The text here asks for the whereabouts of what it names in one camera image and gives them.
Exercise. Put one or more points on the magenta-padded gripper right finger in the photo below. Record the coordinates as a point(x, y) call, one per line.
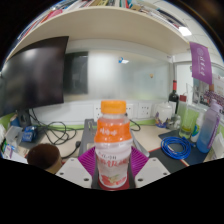
point(151, 170)

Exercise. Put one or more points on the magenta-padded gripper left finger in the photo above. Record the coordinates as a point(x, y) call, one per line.
point(73, 171)

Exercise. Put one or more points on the orange-capped drink bottle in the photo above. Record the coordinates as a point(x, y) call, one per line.
point(112, 150)

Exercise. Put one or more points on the translucent purple water bottle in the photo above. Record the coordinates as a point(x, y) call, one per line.
point(208, 130)

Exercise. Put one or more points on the flat round red coaster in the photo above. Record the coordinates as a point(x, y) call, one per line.
point(127, 187)

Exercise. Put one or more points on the floral ceramic cup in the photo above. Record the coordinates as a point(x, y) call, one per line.
point(43, 158)

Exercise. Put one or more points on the grey metal laptop stand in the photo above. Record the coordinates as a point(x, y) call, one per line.
point(87, 133)

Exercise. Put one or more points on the small blue box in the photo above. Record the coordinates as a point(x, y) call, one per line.
point(29, 134)

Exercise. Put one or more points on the white round jar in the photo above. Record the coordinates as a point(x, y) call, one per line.
point(164, 112)

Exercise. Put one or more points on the green translucent cup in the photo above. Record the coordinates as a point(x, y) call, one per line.
point(188, 121)

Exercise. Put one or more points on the white plastic bottle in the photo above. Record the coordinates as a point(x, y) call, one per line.
point(198, 128)

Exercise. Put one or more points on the white tissue pack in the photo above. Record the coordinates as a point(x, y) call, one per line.
point(220, 145)

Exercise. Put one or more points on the dark wine bottle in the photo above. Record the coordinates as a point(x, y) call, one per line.
point(173, 100)

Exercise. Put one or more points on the group photo poster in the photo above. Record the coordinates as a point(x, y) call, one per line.
point(213, 95)

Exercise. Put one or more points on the black computer monitor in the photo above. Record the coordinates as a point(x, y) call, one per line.
point(33, 76)

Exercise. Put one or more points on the purple hanging banner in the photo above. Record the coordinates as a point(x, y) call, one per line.
point(201, 63)

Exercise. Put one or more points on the white wall sockets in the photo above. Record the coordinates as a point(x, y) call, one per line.
point(143, 110)

